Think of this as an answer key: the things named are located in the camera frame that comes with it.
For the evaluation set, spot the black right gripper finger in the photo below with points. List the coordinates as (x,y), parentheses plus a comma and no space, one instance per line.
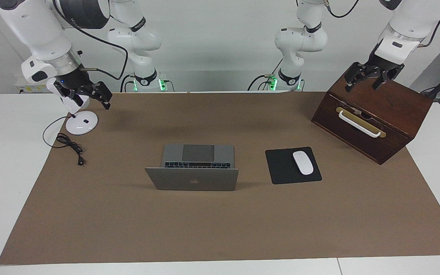
(103,91)
(67,93)

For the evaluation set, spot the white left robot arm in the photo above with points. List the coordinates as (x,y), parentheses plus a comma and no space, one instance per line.
(414,19)

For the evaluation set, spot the dark wooden box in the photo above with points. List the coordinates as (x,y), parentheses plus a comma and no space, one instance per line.
(395,110)

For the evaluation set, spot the white power strip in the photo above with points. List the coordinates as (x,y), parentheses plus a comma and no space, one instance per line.
(33,89)

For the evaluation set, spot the black mouse pad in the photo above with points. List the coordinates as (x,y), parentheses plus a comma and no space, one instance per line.
(281,168)

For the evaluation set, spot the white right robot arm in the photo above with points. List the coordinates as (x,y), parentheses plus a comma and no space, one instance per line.
(40,34)

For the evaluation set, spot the brown table mat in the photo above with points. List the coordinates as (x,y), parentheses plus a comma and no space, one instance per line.
(220,225)

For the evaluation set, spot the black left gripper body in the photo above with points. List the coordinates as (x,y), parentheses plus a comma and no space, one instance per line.
(382,63)

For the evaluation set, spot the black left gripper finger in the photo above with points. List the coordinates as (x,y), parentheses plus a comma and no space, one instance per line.
(381,79)
(355,72)

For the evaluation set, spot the silver laptop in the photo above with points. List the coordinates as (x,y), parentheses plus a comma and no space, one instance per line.
(193,181)

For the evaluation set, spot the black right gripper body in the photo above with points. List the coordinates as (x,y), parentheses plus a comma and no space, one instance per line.
(76,82)

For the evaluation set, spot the white desk lamp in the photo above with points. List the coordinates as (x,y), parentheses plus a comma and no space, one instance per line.
(82,125)

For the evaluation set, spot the white computer mouse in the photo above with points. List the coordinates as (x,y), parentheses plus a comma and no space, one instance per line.
(303,163)

